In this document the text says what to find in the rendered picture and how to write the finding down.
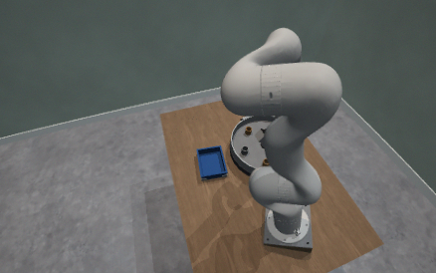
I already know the blue shallow tray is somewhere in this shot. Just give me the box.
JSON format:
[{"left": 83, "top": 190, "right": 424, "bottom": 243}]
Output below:
[{"left": 197, "top": 145, "right": 228, "bottom": 181}]

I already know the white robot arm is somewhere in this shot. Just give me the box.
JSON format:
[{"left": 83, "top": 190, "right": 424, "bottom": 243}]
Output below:
[{"left": 221, "top": 28, "right": 342, "bottom": 243}]

